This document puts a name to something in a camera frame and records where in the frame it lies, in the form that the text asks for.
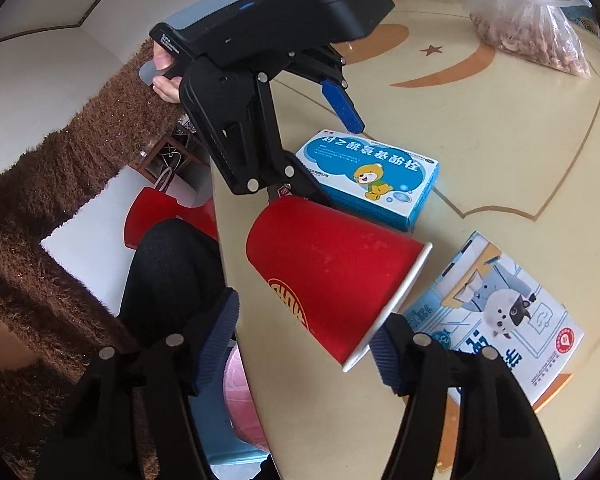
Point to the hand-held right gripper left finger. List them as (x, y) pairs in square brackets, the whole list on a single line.
[(220, 330)]

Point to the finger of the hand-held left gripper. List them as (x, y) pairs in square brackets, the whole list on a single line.
[(230, 125), (342, 102)]

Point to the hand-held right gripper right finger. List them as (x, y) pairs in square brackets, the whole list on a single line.
[(385, 355)]

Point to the blue cartoon medicine box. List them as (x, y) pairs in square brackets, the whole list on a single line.
[(340, 160)]

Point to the pink-lined trash bin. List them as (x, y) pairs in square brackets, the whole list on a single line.
[(242, 400)]

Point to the red paper cup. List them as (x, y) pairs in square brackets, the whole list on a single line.
[(320, 270)]

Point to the blue and white milk carton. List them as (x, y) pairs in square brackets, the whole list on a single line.
[(505, 300)]

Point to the person's left forearm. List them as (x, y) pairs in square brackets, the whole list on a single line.
[(80, 150)]

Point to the person's left hand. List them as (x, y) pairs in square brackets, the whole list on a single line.
[(167, 90)]

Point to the wooden chair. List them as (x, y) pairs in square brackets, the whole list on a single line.
[(190, 170)]

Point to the person's dark trousered leg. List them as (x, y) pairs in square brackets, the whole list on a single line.
[(170, 270)]

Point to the light blue plastic stool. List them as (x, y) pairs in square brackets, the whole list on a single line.
[(220, 440)]

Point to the red plastic stool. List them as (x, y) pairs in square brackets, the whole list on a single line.
[(150, 215)]

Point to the clear plastic bag of peanuts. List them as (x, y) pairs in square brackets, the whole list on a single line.
[(525, 25)]

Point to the person's brown fuzzy coat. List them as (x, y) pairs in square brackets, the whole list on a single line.
[(30, 400)]

